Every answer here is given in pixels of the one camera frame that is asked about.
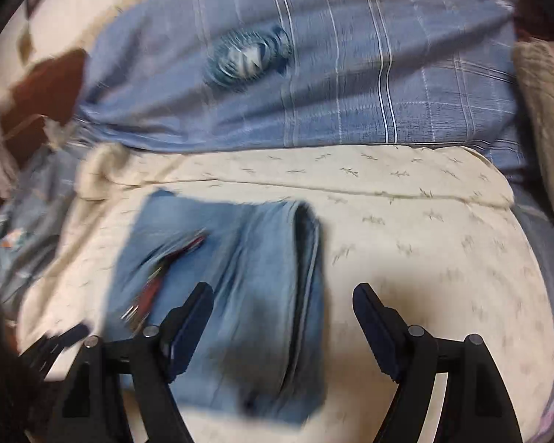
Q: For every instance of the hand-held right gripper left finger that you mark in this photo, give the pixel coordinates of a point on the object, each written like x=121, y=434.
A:
x=189, y=332

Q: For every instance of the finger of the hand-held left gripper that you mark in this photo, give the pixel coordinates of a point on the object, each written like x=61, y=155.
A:
x=39, y=355
x=74, y=333

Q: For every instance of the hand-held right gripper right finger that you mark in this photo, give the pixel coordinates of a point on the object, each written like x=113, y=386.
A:
x=374, y=327

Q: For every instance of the faded blue denim pants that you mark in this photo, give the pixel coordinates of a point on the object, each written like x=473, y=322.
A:
x=258, y=286

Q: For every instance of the cream leaf print bed sheet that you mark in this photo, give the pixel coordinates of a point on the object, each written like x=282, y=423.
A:
x=420, y=263

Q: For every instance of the blue plaid quilt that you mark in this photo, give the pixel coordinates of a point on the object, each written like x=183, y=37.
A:
x=351, y=78

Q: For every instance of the brown headboard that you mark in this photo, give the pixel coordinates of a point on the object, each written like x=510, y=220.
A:
x=51, y=78

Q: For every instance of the striped floral beige pillow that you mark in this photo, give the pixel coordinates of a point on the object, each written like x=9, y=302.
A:
x=549, y=115

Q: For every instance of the reddish brown bag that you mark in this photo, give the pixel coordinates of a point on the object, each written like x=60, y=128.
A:
x=531, y=23

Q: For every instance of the small wall picture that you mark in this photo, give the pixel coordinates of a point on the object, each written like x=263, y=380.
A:
x=27, y=46

